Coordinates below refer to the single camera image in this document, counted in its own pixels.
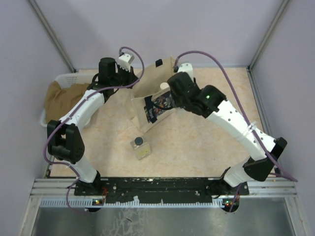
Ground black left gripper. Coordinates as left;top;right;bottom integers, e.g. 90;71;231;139
110;64;139;89

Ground olive green bottle cream cap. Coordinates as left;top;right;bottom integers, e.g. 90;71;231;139
159;82;169;90

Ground cream canvas tote bag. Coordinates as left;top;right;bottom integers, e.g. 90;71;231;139
125;57;175;133

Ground clear square bottle black cap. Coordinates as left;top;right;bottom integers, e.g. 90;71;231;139
130;136;151;160

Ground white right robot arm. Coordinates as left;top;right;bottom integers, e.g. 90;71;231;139
167;72;287;195

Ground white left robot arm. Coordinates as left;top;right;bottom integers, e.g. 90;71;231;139
43;53;139;195

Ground white plastic basket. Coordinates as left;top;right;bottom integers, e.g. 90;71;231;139
39;73;94;128

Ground brown cloth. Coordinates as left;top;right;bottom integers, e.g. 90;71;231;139
44;81;89;123

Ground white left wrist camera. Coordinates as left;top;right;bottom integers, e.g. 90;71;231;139
118;53;134;72

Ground aluminium frame rail right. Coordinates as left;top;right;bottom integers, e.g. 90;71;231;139
247;0;291;72

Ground aluminium frame rail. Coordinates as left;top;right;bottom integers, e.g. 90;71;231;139
247;0;291;72
27;0;77;73

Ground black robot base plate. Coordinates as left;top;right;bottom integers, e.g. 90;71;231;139
68;176;249;206

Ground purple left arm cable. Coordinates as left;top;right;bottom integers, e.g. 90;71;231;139
43;46;145;213

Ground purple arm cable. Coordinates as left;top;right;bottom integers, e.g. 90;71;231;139
174;51;298;213
43;46;145;213

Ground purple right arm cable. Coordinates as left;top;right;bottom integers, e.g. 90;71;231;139
174;51;298;213

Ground aluminium frame rail left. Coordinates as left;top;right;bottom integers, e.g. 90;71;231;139
27;0;77;73

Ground aluminium front frame rails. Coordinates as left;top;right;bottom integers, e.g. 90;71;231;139
31;177;297;198

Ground white slotted cable duct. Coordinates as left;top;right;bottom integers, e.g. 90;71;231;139
39;197;232;209

